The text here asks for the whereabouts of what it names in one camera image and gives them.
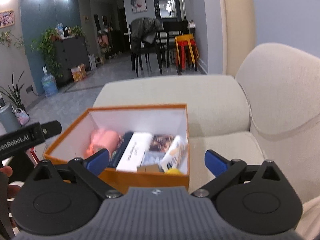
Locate yellow tape measure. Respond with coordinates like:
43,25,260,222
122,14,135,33
164,168,183,176

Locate white tube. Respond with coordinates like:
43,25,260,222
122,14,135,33
160,135,187,172

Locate white long box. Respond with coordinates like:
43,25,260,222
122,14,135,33
116,132,153,172

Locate brown cardboard box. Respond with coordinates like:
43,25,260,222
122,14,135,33
137,164,163,173

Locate dark illustrated card box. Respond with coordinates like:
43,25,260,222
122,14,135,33
149,134,175,153

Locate clear plastic cube box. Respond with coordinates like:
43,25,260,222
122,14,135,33
140,151,165,166

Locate person left hand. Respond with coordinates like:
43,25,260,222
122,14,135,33
0,165,23,221

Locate pink plush toy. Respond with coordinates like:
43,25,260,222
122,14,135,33
84,129,121,158

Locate blue water jug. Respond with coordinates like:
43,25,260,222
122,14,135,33
41,66,58,98

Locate potted spiky plant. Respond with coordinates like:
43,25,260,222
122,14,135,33
1,71,25,110

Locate orange storage box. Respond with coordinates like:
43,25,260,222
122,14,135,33
44,104,190,193

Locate beige sofa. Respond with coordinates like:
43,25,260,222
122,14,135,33
94,43,319,239

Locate dark cabinet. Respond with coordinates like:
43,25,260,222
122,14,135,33
53,37,90,84

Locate green trailing plant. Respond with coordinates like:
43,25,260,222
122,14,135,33
30,24,87,75

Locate yellow red stacked stools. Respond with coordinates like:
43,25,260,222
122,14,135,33
175,34,200,72

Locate grey jacket on chair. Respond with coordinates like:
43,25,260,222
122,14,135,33
131,17,164,51

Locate black dining chair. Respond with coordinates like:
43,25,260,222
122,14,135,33
129,20,189,75

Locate cream door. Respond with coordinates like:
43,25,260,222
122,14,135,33
220,0,256,76

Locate framed wall picture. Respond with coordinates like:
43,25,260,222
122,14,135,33
130,0,147,14

